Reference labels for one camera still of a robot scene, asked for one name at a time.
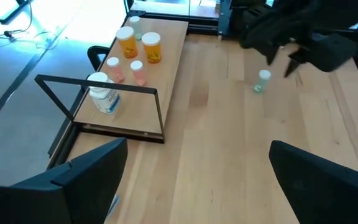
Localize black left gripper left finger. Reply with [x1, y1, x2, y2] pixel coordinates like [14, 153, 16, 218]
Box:
[50, 138, 129, 224]

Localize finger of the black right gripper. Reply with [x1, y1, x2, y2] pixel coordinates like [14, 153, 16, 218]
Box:
[283, 32, 358, 78]
[264, 46, 281, 66]

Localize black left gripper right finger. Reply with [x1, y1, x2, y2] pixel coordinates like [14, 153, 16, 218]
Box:
[268, 139, 358, 224]

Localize small green pill bottle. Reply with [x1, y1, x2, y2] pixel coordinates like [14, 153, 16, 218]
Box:
[253, 69, 272, 94]
[129, 16, 143, 41]

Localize white melatonin bottle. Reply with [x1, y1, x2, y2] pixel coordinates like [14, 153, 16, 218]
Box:
[86, 72, 121, 115]

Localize small pink pill bottle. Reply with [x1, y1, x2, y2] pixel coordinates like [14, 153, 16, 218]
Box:
[129, 60, 147, 87]
[106, 57, 126, 83]

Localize orange pill bottle white cap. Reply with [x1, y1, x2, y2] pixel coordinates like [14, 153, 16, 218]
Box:
[141, 32, 162, 64]
[116, 26, 139, 59]

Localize black desk leg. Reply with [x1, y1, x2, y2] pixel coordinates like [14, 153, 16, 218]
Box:
[0, 0, 30, 25]

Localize black table rail frame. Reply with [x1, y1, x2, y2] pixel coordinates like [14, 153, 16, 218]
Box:
[47, 0, 358, 170]

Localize wooden shelf with black frame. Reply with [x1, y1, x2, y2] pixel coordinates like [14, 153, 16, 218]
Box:
[34, 17, 190, 144]

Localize white floor cable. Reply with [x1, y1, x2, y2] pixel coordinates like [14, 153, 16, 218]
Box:
[0, 0, 62, 50]

